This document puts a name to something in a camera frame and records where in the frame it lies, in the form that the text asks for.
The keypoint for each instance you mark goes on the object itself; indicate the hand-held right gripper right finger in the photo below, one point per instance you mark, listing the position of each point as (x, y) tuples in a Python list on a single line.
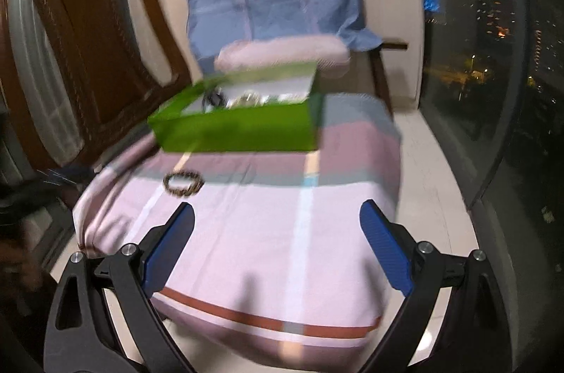
[(385, 245)]

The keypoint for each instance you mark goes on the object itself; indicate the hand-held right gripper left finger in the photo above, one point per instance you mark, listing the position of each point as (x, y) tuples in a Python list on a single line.
[(169, 249)]

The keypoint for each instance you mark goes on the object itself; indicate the green jewelry box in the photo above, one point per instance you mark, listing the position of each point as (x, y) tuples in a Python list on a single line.
[(238, 130)]

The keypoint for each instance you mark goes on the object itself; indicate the pink striped blanket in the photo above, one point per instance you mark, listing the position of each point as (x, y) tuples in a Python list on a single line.
[(246, 245)]

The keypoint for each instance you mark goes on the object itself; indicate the brown wooden chair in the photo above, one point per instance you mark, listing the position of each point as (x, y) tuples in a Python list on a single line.
[(101, 47)]

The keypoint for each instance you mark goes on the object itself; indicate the night window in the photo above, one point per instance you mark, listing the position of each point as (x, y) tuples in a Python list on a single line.
[(484, 69)]

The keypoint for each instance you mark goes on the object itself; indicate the pink rolled towel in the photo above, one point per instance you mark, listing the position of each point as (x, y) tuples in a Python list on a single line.
[(282, 51)]

